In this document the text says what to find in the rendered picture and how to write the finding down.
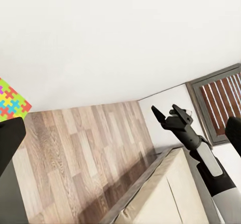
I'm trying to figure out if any jigsaw puzzle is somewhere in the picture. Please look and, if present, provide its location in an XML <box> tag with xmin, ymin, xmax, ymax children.
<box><xmin>0</xmin><ymin>78</ymin><xmax>32</xmax><ymax>122</ymax></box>

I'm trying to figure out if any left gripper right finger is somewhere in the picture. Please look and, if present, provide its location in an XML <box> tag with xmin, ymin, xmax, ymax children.
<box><xmin>225</xmin><ymin>116</ymin><xmax>241</xmax><ymax>157</ymax></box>

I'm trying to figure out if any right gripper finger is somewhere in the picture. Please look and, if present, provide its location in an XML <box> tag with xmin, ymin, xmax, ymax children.
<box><xmin>172</xmin><ymin>104</ymin><xmax>191</xmax><ymax>125</ymax></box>
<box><xmin>151</xmin><ymin>106</ymin><xmax>167</xmax><ymax>126</ymax></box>

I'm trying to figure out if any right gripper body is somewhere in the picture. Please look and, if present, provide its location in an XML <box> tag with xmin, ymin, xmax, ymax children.
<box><xmin>162</xmin><ymin>116</ymin><xmax>196</xmax><ymax>144</ymax></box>

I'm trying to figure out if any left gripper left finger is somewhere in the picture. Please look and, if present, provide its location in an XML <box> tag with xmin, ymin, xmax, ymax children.
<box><xmin>0</xmin><ymin>117</ymin><xmax>26</xmax><ymax>177</ymax></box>

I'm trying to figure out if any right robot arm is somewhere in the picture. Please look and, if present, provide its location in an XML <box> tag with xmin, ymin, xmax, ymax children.
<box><xmin>151</xmin><ymin>104</ymin><xmax>241</xmax><ymax>224</ymax></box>

